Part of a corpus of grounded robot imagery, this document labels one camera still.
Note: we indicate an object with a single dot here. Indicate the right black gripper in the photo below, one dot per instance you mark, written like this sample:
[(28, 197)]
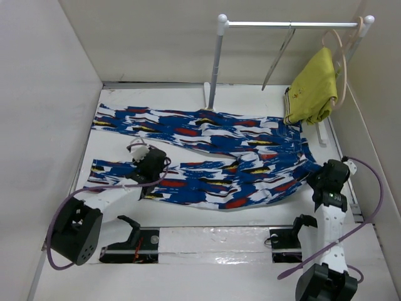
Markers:
[(310, 178)]

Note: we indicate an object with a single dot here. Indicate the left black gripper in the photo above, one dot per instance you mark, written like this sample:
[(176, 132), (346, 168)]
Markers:
[(137, 164)]

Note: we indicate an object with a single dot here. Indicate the blue white red patterned trousers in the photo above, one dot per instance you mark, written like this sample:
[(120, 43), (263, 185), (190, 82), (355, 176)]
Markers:
[(224, 161)]

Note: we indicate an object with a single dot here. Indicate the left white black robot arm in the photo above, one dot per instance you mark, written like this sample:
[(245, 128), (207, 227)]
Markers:
[(74, 231)]

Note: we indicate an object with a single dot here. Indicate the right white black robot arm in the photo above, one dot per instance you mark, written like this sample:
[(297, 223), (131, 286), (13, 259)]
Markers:
[(325, 272)]

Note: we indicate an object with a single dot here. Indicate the beige wooden hanger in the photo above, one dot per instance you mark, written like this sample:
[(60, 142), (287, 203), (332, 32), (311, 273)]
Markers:
[(336, 104)]

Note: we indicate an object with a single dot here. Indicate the yellow green shorts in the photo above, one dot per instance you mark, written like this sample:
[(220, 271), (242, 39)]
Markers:
[(309, 97)]

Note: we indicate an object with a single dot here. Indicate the white garment rack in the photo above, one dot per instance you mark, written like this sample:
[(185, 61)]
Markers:
[(351, 35)]

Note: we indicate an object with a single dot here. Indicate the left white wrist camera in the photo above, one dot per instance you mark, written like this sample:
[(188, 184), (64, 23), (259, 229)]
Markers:
[(138, 149)]

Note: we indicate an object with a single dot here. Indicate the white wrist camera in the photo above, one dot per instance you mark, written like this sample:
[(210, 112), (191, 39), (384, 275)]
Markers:
[(351, 165), (138, 149)]

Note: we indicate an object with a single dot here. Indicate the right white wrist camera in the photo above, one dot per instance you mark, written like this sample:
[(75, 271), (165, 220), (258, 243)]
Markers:
[(351, 165)]

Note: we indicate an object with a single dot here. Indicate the grey wire hanger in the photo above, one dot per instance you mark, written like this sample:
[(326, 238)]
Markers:
[(281, 51)]

